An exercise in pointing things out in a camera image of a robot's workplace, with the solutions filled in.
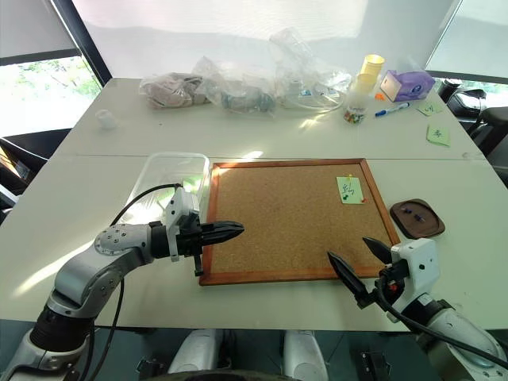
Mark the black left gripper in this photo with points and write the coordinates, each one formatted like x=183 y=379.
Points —
x=188 y=240

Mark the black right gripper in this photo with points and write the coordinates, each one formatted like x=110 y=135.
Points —
x=397 y=275

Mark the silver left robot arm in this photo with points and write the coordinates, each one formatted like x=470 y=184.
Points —
x=99 y=274

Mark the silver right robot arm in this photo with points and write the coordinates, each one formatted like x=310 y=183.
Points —
x=456 y=329

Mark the wood framed cork board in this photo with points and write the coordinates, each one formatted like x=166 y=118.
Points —
x=285 y=222

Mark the green sticky note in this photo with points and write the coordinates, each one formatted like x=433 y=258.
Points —
x=351 y=190

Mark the large green written note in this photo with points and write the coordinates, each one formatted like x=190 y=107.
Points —
x=438 y=135

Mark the clear jar of push pins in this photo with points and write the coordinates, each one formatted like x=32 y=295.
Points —
x=354 y=109

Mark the small green written note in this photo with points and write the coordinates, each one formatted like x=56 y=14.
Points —
x=429 y=108

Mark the dark brown wooden tray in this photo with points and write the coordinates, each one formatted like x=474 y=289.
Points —
x=416 y=228

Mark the clear plastic container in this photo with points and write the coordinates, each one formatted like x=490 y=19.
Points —
x=166 y=170

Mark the silver rounded robot shell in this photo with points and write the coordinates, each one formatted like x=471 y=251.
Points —
x=196 y=349
x=303 y=353

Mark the plastic bag with grey items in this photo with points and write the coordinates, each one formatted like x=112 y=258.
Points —
x=238 y=91

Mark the plastic bag with pink cloth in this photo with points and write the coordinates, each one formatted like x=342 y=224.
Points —
x=170 y=91

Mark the blue and white marker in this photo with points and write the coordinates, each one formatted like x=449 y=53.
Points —
x=393 y=108

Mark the small white cup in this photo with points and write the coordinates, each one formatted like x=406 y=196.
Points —
x=106 y=120

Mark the purple tissue box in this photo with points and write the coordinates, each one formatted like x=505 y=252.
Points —
x=409 y=87

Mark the large clear plastic bag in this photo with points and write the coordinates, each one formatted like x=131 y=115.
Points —
x=309 y=75

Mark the black office chair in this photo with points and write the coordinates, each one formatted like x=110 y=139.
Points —
x=24 y=158
x=484 y=115

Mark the tall pale yellow cup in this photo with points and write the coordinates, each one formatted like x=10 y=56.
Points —
x=372 y=65

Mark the black window pillar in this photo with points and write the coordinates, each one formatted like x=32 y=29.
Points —
x=85 y=43

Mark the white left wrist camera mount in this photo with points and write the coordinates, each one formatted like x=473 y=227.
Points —
x=174 y=204

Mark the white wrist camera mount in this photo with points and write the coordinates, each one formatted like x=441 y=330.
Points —
x=420 y=262
x=174 y=204

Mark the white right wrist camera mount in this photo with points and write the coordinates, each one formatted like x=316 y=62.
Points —
x=420 y=262

